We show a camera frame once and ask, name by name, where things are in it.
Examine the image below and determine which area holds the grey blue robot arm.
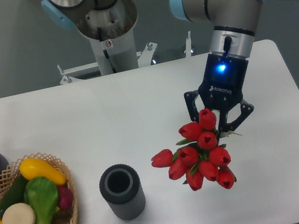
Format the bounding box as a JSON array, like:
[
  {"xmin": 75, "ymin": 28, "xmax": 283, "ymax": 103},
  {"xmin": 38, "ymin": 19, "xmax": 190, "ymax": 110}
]
[{"xmin": 41, "ymin": 0, "xmax": 264, "ymax": 137}]

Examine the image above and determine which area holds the green bok choy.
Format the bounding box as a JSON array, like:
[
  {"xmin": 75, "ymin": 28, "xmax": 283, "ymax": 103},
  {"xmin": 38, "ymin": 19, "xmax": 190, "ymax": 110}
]
[{"xmin": 24, "ymin": 176, "xmax": 59, "ymax": 224}]

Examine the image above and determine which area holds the red purple radish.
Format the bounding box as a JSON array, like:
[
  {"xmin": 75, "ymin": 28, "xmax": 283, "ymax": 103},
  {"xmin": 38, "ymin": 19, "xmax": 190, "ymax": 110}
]
[{"xmin": 57, "ymin": 186, "xmax": 74, "ymax": 210}]

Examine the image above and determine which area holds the dark grey ribbed vase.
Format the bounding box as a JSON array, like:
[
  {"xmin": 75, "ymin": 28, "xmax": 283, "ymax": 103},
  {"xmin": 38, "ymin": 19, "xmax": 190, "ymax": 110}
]
[{"xmin": 99, "ymin": 164, "xmax": 146, "ymax": 221}]

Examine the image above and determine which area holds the dark green cucumber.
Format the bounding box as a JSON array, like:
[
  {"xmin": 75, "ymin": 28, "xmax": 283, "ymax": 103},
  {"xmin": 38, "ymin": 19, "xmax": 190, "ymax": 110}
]
[{"xmin": 0, "ymin": 174, "xmax": 28, "ymax": 219}]

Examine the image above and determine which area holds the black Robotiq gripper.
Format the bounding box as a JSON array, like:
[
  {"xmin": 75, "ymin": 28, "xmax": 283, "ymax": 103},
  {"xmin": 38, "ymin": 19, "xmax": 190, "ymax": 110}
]
[{"xmin": 183, "ymin": 54, "xmax": 254, "ymax": 138}]

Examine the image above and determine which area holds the red tulip bouquet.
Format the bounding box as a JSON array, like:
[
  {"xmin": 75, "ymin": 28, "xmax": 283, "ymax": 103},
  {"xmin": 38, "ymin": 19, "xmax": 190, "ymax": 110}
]
[{"xmin": 151, "ymin": 108, "xmax": 237, "ymax": 191}]

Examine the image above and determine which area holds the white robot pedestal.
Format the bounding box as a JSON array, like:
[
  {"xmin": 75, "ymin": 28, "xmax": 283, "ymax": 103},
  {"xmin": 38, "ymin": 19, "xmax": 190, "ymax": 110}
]
[{"xmin": 46, "ymin": 0, "xmax": 196, "ymax": 86}]

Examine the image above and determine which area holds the yellow squash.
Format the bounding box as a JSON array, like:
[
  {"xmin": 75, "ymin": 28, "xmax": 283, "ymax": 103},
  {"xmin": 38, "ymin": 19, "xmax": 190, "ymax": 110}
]
[{"xmin": 19, "ymin": 158, "xmax": 67, "ymax": 186}]

